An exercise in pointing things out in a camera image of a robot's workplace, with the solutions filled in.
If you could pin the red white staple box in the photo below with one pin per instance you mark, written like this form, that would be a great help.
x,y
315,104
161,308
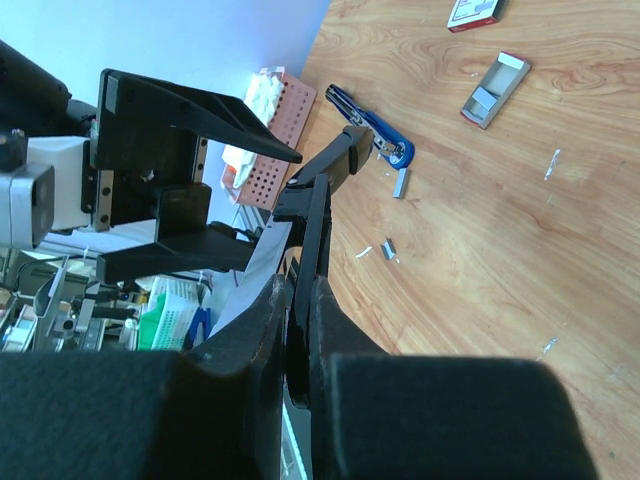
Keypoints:
x,y
471,14

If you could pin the grey staple piece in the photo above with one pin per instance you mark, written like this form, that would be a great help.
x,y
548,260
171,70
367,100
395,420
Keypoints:
x,y
388,249

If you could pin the white staple strip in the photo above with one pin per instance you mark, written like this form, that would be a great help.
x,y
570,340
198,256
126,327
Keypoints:
x,y
401,183

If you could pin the blue black stapler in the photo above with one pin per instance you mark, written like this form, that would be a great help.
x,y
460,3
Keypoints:
x,y
394,147

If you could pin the staple box tray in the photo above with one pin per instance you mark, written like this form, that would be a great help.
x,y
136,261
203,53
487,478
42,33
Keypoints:
x,y
494,89

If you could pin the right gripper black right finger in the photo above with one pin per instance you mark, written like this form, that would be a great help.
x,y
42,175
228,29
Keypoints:
x,y
382,416

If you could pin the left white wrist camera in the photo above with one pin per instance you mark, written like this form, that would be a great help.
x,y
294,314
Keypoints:
x,y
41,187

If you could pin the small black clip object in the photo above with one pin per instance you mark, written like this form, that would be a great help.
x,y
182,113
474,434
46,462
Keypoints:
x,y
301,218

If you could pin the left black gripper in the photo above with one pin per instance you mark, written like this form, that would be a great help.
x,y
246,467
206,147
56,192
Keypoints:
x,y
148,134

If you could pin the white cloth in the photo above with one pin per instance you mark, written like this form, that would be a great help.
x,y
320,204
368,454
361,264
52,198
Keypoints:
x,y
262,97

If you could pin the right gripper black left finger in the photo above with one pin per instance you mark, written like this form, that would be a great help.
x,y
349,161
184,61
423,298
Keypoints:
x,y
211,413

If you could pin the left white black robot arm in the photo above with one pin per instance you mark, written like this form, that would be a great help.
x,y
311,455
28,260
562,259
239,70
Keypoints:
x,y
40,105

